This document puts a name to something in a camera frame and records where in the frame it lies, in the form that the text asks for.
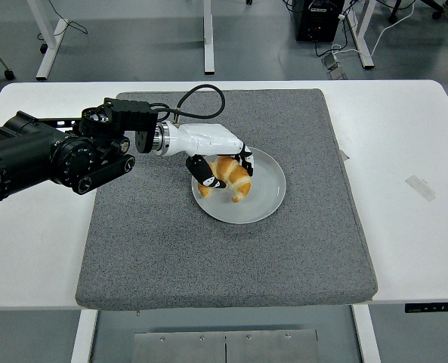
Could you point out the grey speckled mat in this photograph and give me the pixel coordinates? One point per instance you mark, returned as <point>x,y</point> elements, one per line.
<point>223,257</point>

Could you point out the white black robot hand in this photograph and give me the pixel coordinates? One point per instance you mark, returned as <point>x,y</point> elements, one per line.
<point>204,140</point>

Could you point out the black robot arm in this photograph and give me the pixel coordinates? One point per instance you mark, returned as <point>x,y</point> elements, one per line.
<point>27,159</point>

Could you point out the white desk leg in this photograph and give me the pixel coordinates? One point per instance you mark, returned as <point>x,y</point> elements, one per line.
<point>208,38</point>
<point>364,38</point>
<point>51,49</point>

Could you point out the black table control panel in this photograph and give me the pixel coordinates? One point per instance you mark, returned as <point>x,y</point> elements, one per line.
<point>435,308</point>

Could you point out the grey foot pedal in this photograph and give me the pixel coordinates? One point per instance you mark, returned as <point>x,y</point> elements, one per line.
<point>329,62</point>
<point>337,74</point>

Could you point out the golden croissant bread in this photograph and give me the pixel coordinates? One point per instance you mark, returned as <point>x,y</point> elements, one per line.
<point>238,181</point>

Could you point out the small grey mat tag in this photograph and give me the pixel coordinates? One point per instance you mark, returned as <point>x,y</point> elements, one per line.
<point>344,155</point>

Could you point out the black chair base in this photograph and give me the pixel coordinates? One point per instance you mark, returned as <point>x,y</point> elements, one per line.
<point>436,14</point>

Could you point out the black computer box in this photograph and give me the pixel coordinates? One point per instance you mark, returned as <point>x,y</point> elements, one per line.
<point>318,22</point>

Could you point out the white table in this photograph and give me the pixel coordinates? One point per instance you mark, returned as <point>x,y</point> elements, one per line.
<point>397,132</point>

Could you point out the grey metal plate with screws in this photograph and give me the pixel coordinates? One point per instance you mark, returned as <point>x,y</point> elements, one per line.
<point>223,346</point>

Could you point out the clear tape strip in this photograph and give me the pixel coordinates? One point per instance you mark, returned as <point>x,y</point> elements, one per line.
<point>420,188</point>

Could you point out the round grey plate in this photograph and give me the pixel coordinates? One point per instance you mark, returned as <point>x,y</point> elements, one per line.
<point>257,204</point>

